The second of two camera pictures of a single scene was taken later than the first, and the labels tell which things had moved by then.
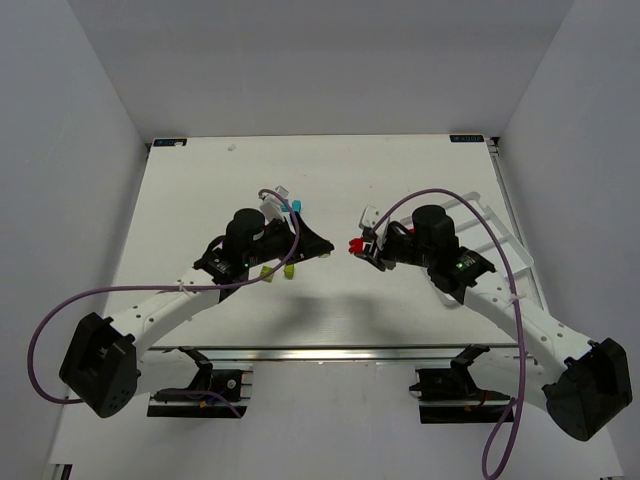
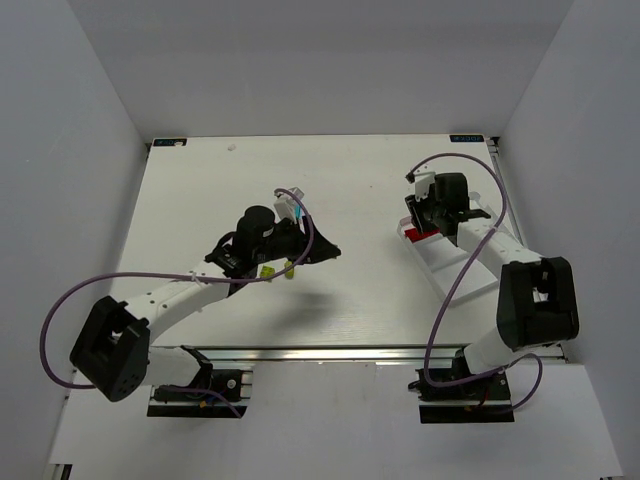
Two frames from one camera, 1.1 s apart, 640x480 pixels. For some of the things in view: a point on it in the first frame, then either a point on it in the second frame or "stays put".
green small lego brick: [289, 271] stays put
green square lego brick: [266, 269] stays put
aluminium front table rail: [318, 355] stays put
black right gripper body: [379, 248] → [427, 218]
